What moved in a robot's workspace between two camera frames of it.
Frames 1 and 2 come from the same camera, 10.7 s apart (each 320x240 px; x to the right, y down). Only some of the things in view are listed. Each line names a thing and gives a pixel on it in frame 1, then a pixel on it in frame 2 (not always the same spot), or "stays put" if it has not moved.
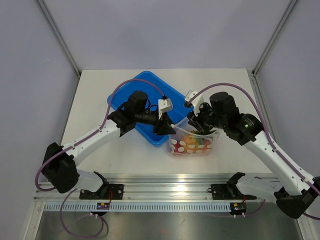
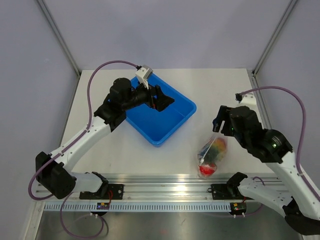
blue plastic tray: (180, 111) stays put
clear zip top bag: (185, 140) to (211, 154)
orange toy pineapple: (190, 143) to (217, 151)
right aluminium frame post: (287, 12) stays put
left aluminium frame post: (59, 36) stays put
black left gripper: (163, 127) to (161, 101)
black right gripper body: (206, 118) to (228, 130)
